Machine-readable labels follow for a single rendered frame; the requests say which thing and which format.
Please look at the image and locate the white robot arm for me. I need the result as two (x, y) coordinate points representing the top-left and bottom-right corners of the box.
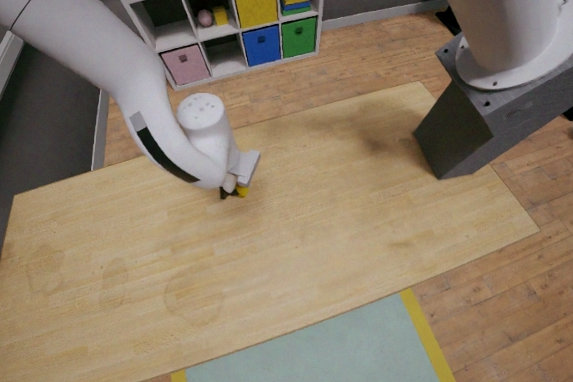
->
(0, 0), (573, 189)

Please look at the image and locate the yellow block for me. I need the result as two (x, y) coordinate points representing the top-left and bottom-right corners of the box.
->
(235, 183), (249, 198)

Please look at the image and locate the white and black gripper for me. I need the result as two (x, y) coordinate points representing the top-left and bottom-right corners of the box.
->
(215, 172), (239, 200)

